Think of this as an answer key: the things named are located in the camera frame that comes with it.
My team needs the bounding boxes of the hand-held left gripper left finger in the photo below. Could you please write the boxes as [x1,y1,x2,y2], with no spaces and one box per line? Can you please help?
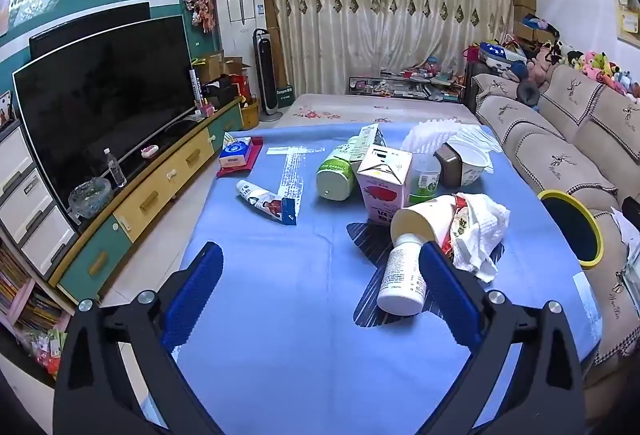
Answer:
[52,241,224,435]

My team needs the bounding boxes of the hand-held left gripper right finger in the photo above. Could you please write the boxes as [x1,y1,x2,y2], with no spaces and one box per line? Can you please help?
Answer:
[400,241,587,435]

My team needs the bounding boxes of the white pill bottle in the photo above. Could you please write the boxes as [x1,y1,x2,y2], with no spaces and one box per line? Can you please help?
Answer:
[376,235,430,316]

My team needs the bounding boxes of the red snack wrapper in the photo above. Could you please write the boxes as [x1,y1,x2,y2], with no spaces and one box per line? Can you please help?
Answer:
[440,192,476,261]

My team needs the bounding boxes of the white tissue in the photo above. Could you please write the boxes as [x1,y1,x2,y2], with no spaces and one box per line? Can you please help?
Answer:
[457,192,512,283]

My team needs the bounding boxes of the cream paper cup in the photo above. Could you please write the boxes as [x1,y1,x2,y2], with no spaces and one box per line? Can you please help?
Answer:
[390,195,458,248]

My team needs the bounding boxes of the white blue powder pouch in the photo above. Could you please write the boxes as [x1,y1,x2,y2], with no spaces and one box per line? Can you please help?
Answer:
[236,180,297,226]

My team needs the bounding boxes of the green plastic cup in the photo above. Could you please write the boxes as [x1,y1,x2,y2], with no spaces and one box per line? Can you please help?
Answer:
[409,154,443,206]

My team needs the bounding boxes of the yellow rimmed dark bin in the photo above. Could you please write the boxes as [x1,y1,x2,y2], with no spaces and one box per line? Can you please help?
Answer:
[537,189,605,271]

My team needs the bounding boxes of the blue tablecloth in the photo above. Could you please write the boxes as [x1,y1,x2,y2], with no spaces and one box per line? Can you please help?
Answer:
[177,118,603,435]

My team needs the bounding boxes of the yellow green television cabinet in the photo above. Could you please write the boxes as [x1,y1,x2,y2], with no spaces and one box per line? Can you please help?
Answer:
[50,98,246,311]

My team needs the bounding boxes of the white paper bowl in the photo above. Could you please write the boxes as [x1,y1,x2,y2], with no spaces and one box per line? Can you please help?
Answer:
[447,148,493,188]

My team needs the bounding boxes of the red white carton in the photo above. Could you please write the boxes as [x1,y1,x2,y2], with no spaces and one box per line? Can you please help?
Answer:
[356,146,413,227]

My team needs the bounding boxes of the brown plastic box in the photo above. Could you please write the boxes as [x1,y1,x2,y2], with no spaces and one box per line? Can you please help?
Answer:
[433,142,466,188]

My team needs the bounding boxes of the glass ashtray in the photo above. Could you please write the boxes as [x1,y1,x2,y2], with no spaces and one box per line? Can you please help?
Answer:
[69,178,113,218]

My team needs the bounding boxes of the clear water bottle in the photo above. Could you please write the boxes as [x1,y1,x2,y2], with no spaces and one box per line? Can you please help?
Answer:
[103,148,127,188]

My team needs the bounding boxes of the blue tissue pack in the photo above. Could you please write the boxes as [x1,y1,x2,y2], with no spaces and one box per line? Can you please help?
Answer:
[218,138,252,168]

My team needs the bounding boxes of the red cloth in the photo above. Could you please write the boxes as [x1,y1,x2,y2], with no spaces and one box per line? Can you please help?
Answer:
[216,138,264,179]

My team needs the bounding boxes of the white face mask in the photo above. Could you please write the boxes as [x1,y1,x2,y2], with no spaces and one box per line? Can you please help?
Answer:
[445,124,503,161]

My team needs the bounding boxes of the white foam fruit net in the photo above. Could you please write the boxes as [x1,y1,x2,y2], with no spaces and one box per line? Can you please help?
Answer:
[401,118,466,153]

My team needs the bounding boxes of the pink bookshelf with books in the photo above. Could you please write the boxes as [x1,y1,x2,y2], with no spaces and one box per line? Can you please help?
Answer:
[0,240,71,366]

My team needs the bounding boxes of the green white bottle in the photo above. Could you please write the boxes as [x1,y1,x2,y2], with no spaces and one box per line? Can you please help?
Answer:
[316,142,361,202]

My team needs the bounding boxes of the green white carton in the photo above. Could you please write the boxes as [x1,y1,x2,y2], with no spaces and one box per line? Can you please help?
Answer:
[348,124,388,163]

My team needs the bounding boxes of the white paper sheet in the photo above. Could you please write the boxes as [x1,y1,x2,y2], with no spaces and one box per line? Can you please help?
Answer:
[607,208,640,246]

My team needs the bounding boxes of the yellow wooden bucket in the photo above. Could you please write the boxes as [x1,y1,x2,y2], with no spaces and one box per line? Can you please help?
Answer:
[241,98,261,131]

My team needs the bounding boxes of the white drawer unit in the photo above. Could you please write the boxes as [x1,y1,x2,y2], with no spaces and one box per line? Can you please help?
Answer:
[0,120,78,278]

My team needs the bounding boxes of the beige sofa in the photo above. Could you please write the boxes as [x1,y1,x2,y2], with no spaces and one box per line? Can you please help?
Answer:
[470,62,640,411]

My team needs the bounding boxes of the large black television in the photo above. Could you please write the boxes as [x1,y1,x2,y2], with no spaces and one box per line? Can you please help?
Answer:
[12,14,197,221]

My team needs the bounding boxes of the cream floral blanket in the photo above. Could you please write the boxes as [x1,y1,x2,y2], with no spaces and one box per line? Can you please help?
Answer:
[272,92,481,128]

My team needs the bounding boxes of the cluttered glass coffee table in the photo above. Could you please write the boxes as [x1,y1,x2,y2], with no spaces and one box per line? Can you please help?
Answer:
[347,65,468,103]

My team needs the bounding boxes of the black hat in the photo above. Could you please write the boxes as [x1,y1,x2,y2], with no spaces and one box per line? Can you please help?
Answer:
[517,78,541,106]

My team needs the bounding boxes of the open cardboard box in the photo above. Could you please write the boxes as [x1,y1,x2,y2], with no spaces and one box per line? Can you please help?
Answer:
[195,50,251,81]

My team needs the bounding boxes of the black tower fan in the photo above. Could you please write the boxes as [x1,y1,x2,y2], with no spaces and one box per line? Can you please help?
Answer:
[252,28,278,116]

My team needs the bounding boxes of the blue star print bag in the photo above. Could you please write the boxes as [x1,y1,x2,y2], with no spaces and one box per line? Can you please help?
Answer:
[479,41,528,66]

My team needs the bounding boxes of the cream embroidered curtain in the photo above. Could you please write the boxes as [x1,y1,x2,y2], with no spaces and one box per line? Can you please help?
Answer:
[380,0,517,88]
[255,0,385,97]

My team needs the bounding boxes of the row of plush toys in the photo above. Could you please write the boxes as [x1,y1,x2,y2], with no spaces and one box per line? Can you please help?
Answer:
[560,40,640,101]

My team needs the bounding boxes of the white standing air conditioner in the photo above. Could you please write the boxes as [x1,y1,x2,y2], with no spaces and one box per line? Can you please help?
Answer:
[212,0,266,66]

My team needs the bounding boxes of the hanging flower decoration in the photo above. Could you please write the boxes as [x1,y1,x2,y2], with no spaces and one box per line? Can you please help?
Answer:
[184,0,217,33]

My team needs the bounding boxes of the stack of cardboard boxes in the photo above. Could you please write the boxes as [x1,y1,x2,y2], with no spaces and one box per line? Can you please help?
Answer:
[512,0,538,41]

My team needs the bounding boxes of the black wall screen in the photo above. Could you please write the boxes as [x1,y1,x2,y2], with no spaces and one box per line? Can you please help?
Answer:
[29,2,152,61]

